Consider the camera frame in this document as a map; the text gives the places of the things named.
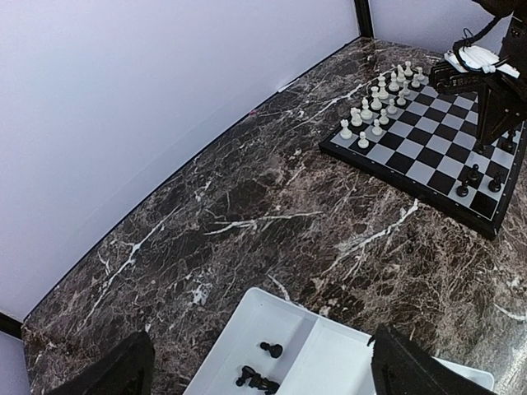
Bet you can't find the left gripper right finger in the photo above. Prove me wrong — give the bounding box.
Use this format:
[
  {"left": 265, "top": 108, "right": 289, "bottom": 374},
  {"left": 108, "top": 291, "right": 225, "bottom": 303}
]
[{"left": 368, "top": 324, "right": 490, "bottom": 395}]

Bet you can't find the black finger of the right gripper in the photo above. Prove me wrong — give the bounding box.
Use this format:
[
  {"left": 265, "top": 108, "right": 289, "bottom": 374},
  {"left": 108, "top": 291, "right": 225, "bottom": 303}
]
[{"left": 474, "top": 81, "right": 525, "bottom": 154}]

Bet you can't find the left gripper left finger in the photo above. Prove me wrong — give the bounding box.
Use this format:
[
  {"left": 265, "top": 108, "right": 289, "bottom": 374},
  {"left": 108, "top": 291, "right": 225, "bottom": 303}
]
[{"left": 49, "top": 331, "right": 155, "bottom": 394}]

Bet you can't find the tall black piece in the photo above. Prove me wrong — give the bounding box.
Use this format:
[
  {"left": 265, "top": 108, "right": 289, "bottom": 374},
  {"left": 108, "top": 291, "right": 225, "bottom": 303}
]
[{"left": 463, "top": 164, "right": 480, "bottom": 188}]

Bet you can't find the black piece bottom row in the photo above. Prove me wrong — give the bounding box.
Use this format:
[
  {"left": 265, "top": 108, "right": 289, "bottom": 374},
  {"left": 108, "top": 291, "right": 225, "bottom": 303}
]
[{"left": 488, "top": 171, "right": 506, "bottom": 193}]

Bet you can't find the black grey chessboard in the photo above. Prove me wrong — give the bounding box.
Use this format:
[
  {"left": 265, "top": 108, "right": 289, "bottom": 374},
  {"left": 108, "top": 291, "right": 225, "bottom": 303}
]
[{"left": 319, "top": 79, "right": 526, "bottom": 239}]

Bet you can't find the black pawn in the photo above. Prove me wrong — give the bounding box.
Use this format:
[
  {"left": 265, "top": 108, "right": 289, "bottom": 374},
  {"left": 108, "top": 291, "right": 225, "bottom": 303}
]
[{"left": 456, "top": 179, "right": 469, "bottom": 198}]

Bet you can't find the white plastic tray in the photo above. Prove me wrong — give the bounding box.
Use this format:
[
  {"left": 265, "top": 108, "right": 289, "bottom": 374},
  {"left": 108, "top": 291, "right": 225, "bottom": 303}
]
[{"left": 185, "top": 288, "right": 495, "bottom": 394}]

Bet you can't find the black chess piece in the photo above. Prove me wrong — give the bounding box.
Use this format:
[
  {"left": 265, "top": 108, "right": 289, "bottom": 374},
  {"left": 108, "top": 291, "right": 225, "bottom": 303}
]
[{"left": 501, "top": 128, "right": 516, "bottom": 155}]

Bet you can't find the white chess pieces row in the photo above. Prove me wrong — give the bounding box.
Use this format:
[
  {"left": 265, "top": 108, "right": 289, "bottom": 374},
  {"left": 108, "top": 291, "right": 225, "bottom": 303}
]
[{"left": 336, "top": 61, "right": 427, "bottom": 149}]

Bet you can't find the black chess pieces right cluster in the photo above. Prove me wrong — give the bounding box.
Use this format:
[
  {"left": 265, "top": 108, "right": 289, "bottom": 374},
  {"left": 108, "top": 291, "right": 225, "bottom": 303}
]
[{"left": 235, "top": 342, "right": 283, "bottom": 394}]

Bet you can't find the left black frame post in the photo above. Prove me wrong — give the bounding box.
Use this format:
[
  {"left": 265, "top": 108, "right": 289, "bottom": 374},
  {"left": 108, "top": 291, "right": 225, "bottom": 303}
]
[{"left": 0, "top": 313, "right": 22, "bottom": 339}]

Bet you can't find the black frame post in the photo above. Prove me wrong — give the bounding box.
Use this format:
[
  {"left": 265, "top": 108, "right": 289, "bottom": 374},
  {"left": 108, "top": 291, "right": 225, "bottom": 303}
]
[
  {"left": 0, "top": 313, "right": 22, "bottom": 339},
  {"left": 354, "top": 0, "right": 374, "bottom": 38}
]

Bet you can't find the right black frame post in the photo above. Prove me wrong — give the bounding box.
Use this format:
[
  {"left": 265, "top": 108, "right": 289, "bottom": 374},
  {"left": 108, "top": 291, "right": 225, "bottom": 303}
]
[{"left": 354, "top": 0, "right": 374, "bottom": 38}]

